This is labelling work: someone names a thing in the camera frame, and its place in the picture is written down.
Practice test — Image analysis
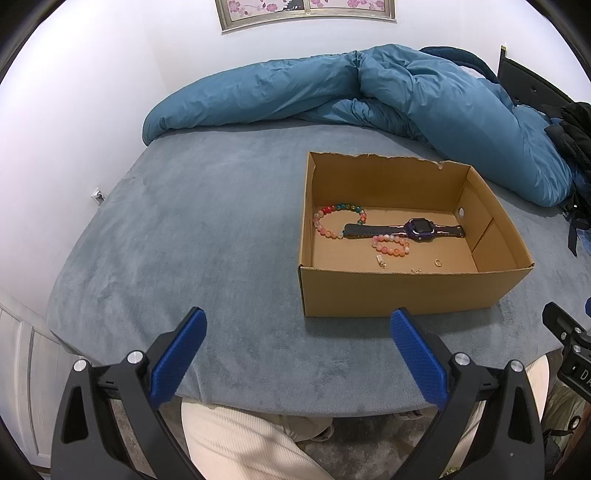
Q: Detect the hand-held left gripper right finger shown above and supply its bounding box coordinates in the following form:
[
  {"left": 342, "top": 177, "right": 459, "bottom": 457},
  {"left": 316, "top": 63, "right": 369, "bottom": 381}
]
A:
[{"left": 389, "top": 308, "right": 546, "bottom": 480}]

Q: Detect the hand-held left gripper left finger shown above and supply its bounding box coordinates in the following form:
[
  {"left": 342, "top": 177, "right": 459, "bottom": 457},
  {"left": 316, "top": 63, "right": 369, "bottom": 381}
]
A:
[{"left": 51, "top": 307, "right": 208, "bottom": 480}]

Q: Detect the brown cardboard box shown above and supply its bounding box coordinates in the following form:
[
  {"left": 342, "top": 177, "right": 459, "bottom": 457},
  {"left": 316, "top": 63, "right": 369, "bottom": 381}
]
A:
[{"left": 298, "top": 151, "right": 536, "bottom": 318}]

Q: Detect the orange pink bead bracelet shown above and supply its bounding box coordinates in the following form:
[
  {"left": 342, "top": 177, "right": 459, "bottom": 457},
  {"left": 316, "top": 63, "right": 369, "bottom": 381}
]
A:
[{"left": 371, "top": 234, "right": 412, "bottom": 258}]

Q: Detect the purple smartwatch black strap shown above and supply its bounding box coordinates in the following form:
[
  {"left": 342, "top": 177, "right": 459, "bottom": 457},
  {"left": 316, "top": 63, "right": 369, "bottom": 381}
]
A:
[{"left": 344, "top": 217, "right": 466, "bottom": 243}]

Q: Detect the multicolour bead bracelet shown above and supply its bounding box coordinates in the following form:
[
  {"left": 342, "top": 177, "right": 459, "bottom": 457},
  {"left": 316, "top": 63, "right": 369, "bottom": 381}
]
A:
[{"left": 312, "top": 202, "right": 369, "bottom": 240}]

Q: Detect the dark blue cloth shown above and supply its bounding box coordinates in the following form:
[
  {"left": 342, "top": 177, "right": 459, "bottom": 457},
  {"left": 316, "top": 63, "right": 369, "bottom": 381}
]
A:
[{"left": 564, "top": 182, "right": 591, "bottom": 257}]

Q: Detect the grey bed blanket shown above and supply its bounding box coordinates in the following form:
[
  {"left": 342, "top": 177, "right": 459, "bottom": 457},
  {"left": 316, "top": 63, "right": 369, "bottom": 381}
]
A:
[{"left": 45, "top": 122, "right": 591, "bottom": 418}]

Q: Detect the white panelled door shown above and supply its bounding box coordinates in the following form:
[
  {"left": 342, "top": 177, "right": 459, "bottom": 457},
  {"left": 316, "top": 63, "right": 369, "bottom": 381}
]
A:
[{"left": 0, "top": 290, "right": 75, "bottom": 468}]

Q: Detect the black jacket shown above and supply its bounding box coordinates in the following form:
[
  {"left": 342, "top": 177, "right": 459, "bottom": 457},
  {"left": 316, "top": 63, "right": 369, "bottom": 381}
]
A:
[{"left": 541, "top": 102, "right": 591, "bottom": 188}]

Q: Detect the black headboard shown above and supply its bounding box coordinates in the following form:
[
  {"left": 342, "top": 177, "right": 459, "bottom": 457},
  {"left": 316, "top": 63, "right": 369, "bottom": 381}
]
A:
[{"left": 497, "top": 45, "right": 576, "bottom": 110}]

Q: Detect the blue duvet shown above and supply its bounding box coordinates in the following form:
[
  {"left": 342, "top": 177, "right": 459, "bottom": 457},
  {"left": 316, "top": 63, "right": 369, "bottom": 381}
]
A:
[{"left": 141, "top": 44, "right": 579, "bottom": 208}]

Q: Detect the floral framed picture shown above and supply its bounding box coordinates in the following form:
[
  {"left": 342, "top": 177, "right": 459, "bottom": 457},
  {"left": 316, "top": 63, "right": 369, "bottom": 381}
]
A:
[{"left": 215, "top": 0, "right": 397, "bottom": 32}]

